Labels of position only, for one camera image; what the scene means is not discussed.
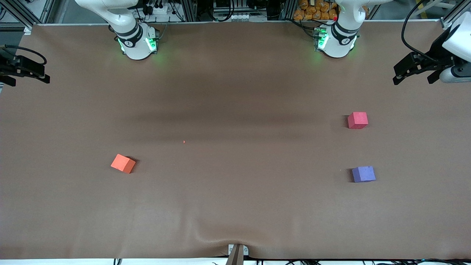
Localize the orange foam block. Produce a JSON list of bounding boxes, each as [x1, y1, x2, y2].
[[110, 153, 137, 174]]

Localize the red foam block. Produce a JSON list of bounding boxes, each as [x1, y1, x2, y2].
[[347, 112, 369, 130]]

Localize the bag of orange items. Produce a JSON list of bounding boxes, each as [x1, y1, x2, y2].
[[293, 0, 338, 21]]

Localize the purple foam block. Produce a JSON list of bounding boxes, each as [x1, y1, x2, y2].
[[351, 166, 376, 183]]

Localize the white power strip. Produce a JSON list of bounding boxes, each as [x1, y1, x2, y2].
[[145, 3, 170, 16]]

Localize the white terminal block row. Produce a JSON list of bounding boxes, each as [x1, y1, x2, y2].
[[230, 13, 268, 22]]

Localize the brown table cloth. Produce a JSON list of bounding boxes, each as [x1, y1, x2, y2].
[[0, 21, 471, 260]]

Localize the aluminium frame strut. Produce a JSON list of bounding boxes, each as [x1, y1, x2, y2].
[[440, 0, 471, 30], [3, 0, 37, 36]]

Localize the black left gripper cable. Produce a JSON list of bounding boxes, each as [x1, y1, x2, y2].
[[401, 0, 444, 64]]

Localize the grey metal bracket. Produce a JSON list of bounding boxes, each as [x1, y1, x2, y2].
[[228, 244, 249, 257]]

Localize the brown post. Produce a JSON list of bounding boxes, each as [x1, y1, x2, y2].
[[225, 245, 245, 265]]

